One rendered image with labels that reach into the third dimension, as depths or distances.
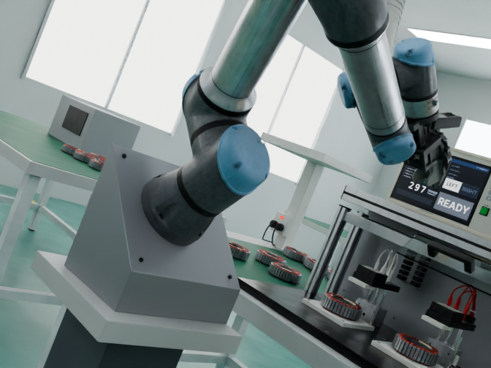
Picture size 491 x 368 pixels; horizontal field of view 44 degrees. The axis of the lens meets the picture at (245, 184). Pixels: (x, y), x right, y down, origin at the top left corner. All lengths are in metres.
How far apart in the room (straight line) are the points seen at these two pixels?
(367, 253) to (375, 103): 1.01
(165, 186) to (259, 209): 6.71
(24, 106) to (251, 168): 4.90
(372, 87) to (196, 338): 0.56
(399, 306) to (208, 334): 0.85
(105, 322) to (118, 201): 0.23
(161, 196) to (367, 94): 0.42
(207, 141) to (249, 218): 6.68
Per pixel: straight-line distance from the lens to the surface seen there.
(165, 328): 1.12
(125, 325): 1.07
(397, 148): 1.14
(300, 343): 1.46
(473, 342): 1.81
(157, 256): 1.14
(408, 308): 1.90
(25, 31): 5.80
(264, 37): 1.04
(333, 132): 8.44
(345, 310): 1.66
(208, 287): 1.21
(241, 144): 1.09
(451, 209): 1.75
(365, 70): 0.97
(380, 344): 1.56
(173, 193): 1.14
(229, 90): 1.12
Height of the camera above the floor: 1.08
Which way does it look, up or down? 3 degrees down
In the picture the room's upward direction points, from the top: 22 degrees clockwise
